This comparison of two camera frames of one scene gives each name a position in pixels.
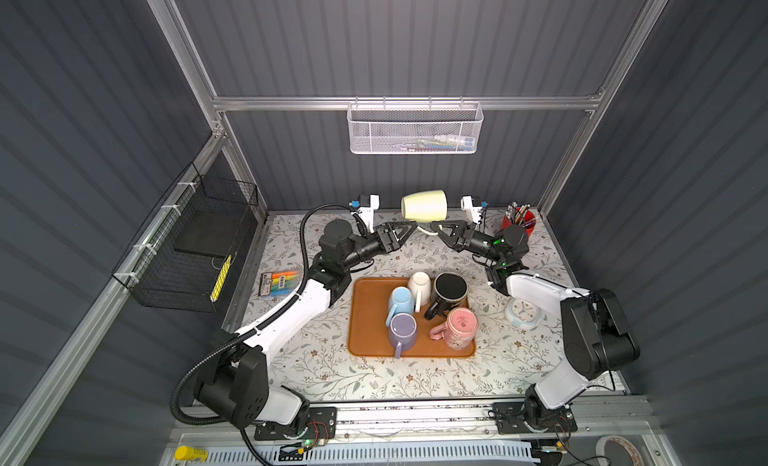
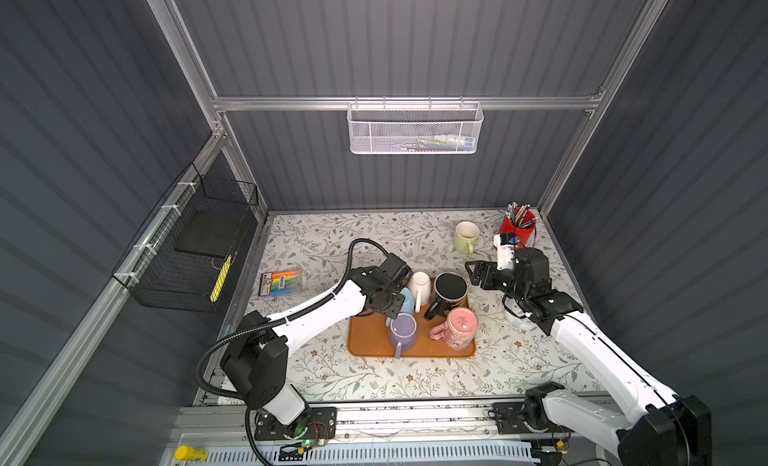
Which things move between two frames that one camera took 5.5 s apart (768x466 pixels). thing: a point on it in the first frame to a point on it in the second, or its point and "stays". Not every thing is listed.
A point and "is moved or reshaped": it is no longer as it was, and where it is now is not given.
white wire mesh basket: [414, 127] stays
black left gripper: [386, 241] to [395, 308]
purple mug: [402, 332] stays
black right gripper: [463, 240] to [481, 266]
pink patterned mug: [460, 329] stays
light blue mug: [402, 300] stays
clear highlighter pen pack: [278, 284] stays
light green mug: [425, 207] is moved or reshaped
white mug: [420, 286] stays
